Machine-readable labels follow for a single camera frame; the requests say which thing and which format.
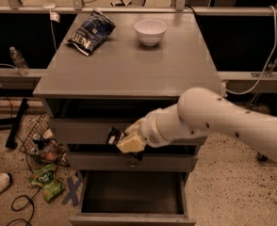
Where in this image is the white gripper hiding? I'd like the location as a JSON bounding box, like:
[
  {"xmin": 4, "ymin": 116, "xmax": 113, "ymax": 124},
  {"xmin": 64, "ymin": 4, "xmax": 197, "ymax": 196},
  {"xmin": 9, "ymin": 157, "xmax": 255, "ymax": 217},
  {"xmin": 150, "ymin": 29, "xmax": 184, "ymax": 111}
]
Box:
[{"xmin": 117, "ymin": 109, "xmax": 162, "ymax": 153}]

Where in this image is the dark rxbar chocolate wrapper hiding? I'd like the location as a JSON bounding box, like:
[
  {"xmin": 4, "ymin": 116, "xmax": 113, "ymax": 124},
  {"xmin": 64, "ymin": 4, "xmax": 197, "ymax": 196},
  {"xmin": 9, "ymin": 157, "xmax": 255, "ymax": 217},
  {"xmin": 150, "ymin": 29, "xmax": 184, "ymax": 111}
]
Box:
[{"xmin": 106, "ymin": 127, "xmax": 124, "ymax": 145}]

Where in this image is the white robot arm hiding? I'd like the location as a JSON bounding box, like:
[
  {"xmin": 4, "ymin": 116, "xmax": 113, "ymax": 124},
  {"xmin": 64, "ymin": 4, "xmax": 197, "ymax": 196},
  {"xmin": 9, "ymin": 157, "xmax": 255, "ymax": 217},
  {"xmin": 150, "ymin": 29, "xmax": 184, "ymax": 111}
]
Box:
[{"xmin": 117, "ymin": 88, "xmax": 277, "ymax": 163}]

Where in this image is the middle grey drawer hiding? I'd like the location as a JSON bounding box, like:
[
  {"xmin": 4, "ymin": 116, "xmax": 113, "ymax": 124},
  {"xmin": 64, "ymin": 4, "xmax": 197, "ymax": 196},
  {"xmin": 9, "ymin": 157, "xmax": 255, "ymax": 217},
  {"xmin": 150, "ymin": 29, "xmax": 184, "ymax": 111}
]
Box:
[{"xmin": 68, "ymin": 153, "xmax": 197, "ymax": 172}]

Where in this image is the open bottom grey drawer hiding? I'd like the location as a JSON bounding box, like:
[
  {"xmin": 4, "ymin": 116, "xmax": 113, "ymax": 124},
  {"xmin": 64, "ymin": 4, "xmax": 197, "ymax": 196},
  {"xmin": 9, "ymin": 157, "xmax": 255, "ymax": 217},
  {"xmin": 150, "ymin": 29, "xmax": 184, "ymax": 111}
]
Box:
[{"xmin": 69, "ymin": 171, "xmax": 196, "ymax": 226}]

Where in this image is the top grey drawer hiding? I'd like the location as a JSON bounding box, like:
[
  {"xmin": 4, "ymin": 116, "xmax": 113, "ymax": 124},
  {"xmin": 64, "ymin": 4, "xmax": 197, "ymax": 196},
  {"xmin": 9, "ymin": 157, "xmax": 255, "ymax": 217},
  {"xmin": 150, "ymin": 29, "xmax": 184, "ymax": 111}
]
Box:
[{"xmin": 48, "ymin": 119, "xmax": 208, "ymax": 147}]

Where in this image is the grey drawer cabinet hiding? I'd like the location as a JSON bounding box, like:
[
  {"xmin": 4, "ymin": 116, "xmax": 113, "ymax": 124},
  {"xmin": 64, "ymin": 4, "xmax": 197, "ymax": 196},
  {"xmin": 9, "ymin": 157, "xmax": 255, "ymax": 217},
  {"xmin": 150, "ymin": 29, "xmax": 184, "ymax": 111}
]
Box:
[{"xmin": 32, "ymin": 11, "xmax": 227, "ymax": 226}]

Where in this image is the grey tape cross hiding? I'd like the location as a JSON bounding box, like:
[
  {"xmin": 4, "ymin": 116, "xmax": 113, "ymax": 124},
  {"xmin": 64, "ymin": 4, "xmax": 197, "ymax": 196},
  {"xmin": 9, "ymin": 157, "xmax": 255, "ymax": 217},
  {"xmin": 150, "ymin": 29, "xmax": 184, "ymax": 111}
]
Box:
[{"xmin": 61, "ymin": 177, "xmax": 81, "ymax": 207}]

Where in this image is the green snack bag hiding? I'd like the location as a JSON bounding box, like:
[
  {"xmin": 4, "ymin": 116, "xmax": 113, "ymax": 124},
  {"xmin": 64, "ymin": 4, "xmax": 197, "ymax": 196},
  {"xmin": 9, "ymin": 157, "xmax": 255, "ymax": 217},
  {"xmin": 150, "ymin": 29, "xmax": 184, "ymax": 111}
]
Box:
[{"xmin": 28, "ymin": 164, "xmax": 65, "ymax": 202}]

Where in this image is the white ceramic bowl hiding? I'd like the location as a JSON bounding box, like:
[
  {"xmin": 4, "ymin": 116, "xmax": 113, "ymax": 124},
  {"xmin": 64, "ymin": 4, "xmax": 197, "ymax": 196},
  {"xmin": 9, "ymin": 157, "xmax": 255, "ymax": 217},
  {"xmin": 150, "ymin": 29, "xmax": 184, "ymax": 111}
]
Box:
[{"xmin": 135, "ymin": 19, "xmax": 167, "ymax": 46}]

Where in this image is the blue chip bag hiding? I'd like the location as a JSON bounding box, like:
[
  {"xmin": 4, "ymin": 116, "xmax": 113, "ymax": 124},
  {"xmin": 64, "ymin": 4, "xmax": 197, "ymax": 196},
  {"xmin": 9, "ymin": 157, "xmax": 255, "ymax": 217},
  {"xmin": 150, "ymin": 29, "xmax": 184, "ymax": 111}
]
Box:
[{"xmin": 66, "ymin": 9, "xmax": 116, "ymax": 57}]

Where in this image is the black bar on floor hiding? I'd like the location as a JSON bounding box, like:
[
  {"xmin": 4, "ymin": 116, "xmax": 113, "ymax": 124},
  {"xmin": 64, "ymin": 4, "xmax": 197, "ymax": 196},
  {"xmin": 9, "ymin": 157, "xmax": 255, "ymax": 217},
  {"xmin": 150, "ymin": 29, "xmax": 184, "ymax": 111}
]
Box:
[{"xmin": 6, "ymin": 98, "xmax": 28, "ymax": 150}]

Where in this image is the clear plastic water bottle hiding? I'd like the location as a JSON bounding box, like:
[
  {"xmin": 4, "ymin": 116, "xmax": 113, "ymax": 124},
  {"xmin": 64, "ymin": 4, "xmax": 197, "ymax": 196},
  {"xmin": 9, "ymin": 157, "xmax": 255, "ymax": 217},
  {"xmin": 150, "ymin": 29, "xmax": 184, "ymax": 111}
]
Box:
[{"xmin": 9, "ymin": 46, "xmax": 29, "ymax": 76}]

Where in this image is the wire basket with items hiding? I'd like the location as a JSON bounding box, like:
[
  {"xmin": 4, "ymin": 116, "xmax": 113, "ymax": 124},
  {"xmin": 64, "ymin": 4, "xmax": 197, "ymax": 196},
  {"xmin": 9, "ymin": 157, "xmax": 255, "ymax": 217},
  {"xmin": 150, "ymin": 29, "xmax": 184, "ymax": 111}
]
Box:
[{"xmin": 20, "ymin": 114, "xmax": 70, "ymax": 167}]

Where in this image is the black floor cable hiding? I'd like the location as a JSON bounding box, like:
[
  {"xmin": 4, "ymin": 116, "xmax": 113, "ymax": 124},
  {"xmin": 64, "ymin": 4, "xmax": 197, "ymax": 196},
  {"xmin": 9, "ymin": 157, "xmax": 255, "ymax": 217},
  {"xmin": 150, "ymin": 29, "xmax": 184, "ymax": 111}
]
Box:
[{"xmin": 5, "ymin": 132, "xmax": 42, "ymax": 226}]

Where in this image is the white hanging cable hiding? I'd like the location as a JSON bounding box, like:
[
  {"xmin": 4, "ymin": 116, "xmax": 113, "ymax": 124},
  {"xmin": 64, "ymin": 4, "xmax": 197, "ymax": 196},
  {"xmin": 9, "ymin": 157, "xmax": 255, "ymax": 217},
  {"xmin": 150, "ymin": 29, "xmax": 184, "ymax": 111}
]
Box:
[{"xmin": 224, "ymin": 5, "xmax": 277, "ymax": 96}]

